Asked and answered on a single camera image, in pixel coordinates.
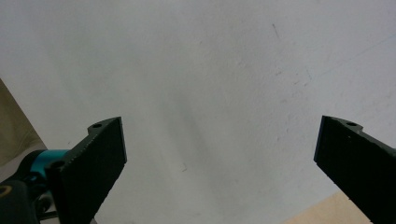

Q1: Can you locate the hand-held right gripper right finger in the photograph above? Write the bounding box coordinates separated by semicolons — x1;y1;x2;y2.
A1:
313;115;396;224

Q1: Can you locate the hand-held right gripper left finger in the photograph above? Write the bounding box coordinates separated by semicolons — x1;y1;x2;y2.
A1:
46;116;128;224

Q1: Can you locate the beige cloth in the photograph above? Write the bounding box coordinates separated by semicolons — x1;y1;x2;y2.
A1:
0;77;48;166

